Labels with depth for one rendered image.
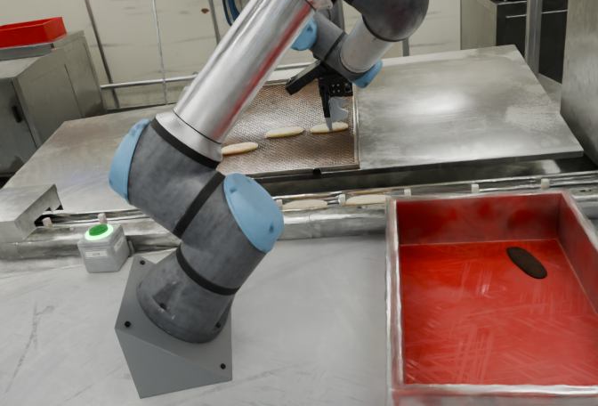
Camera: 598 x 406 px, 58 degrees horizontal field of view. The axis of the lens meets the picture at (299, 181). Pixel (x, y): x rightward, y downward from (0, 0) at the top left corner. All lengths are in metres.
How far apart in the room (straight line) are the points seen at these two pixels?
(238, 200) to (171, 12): 4.35
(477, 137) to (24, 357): 1.04
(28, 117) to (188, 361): 3.16
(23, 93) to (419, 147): 2.93
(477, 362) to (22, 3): 5.19
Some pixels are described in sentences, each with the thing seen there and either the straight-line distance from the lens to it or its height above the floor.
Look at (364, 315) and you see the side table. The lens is 0.92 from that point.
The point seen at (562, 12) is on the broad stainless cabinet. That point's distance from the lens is 2.89.
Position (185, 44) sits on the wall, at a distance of 5.07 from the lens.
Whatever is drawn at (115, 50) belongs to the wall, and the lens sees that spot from 5.31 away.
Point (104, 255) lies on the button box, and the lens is 1.17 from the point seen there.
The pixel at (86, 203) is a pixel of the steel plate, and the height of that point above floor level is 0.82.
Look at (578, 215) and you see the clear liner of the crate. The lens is 0.99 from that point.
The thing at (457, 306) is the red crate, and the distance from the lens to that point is 0.93.
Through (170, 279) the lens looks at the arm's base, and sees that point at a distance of 0.83.
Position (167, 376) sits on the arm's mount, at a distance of 0.85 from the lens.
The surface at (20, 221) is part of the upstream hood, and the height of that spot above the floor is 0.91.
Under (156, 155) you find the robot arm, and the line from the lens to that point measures 0.77.
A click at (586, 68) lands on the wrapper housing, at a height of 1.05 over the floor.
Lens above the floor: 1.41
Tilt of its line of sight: 25 degrees down
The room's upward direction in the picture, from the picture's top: 9 degrees counter-clockwise
